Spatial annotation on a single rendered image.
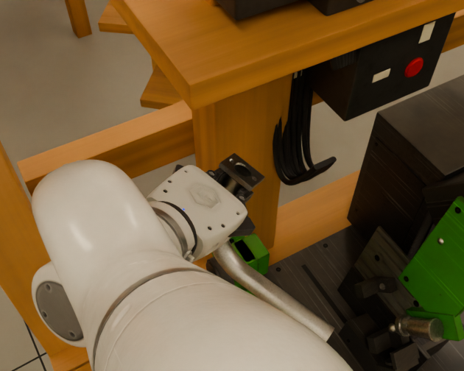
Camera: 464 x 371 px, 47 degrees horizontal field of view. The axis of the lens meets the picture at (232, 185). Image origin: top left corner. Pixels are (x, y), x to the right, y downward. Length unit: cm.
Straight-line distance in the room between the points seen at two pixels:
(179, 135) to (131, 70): 219
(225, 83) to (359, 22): 19
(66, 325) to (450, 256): 62
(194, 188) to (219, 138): 23
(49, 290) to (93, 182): 12
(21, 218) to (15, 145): 205
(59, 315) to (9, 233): 34
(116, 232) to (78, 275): 4
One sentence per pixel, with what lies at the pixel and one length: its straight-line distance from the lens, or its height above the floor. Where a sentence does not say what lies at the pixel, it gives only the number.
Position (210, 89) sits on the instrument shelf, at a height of 152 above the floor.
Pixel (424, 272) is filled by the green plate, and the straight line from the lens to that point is 96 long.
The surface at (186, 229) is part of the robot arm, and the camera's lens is 57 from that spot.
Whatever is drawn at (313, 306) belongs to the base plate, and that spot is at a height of 90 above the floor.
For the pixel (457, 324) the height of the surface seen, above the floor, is 110.
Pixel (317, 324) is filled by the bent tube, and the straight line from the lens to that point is 78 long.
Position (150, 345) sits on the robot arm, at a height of 172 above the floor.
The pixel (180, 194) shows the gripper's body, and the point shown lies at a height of 143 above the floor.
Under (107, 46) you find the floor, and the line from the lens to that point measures 332.
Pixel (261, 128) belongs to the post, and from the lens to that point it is 89.
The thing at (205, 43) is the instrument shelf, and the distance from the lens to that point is 64.
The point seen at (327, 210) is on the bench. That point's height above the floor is 88.
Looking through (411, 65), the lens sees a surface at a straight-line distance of 84.
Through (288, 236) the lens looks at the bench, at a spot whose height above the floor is 88.
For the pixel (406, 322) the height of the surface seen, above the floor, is 106.
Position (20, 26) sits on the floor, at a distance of 365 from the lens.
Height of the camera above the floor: 191
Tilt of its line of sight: 51 degrees down
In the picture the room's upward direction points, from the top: straight up
